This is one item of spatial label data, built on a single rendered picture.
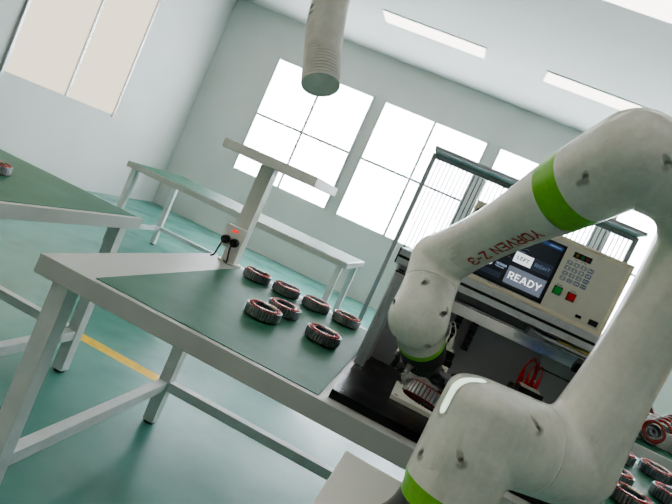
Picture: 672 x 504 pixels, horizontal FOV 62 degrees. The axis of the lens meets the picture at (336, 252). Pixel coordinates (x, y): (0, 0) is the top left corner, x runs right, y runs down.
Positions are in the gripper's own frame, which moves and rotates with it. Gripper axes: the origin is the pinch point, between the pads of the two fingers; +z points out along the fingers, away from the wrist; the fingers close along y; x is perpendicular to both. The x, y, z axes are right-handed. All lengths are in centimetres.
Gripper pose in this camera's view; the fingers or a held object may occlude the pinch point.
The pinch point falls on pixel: (428, 391)
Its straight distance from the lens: 134.8
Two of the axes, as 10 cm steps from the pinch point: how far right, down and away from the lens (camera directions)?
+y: 7.9, 3.9, -4.7
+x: 5.8, -7.2, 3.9
